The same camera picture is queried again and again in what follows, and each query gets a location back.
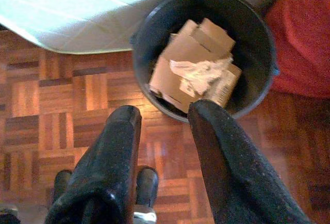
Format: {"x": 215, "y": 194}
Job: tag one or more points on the brown cardboard box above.
{"x": 167, "y": 61}

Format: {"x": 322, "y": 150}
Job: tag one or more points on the white crumpled paper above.
{"x": 198, "y": 70}

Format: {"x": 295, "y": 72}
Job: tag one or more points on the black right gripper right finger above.
{"x": 227, "y": 169}

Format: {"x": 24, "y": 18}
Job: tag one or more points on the black round waste bin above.
{"x": 245, "y": 22}

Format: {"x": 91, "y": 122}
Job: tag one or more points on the white quilted mattress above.
{"x": 77, "y": 9}

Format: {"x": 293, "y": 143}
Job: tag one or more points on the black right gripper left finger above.
{"x": 108, "y": 157}

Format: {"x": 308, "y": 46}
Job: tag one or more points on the large red fabric cushion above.
{"x": 301, "y": 40}

